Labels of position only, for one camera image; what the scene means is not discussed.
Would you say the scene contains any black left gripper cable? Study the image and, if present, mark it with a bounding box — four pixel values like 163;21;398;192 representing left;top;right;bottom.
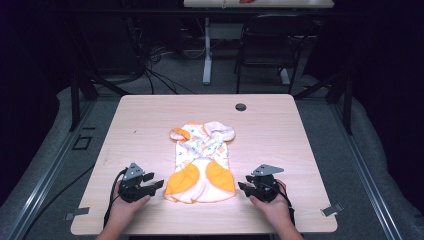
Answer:
103;168;129;229

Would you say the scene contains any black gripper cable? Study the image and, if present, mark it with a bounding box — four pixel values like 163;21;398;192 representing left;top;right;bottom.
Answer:
279;181;297;227
103;168;129;229

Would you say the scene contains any aluminium floor rail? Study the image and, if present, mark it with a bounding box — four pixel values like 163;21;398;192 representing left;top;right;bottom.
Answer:
328;99;404;240
5;99;98;240

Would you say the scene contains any bundle of black floor cables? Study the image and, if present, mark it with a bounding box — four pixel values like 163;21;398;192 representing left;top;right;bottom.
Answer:
142;44;198;96

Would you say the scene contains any black chair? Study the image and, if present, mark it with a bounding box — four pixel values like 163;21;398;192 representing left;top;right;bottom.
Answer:
233;12;316;95

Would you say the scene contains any black metal stand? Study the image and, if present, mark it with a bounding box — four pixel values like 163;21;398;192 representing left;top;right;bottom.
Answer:
292;70;354;136
67;64;132;133

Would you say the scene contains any person's right hand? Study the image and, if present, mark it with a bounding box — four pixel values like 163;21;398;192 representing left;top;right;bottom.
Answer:
249;179;292;226

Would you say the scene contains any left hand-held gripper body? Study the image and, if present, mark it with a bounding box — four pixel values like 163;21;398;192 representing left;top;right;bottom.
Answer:
117;162;156;204

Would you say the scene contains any person's left hand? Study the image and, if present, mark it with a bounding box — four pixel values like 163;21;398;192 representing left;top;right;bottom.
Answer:
109;181;152;223

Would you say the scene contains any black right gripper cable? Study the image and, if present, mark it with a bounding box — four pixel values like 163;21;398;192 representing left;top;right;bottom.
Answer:
279;181;297;227

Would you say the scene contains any white and orange baby garment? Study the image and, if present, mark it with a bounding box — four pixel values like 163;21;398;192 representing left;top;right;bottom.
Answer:
163;120;237;205

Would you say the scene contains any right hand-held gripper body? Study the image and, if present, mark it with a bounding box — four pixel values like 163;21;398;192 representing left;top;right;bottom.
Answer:
249;163;285;204

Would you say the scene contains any white table leg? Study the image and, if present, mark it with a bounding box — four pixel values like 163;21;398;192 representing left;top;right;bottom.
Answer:
202;17;213;86

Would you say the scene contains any grey metal bracket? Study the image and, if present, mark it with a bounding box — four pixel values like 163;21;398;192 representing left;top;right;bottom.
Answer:
320;202;345;217
64;206;91;222

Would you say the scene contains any thin black floor cable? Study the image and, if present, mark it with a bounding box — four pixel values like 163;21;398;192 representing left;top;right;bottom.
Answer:
29;162;97;233

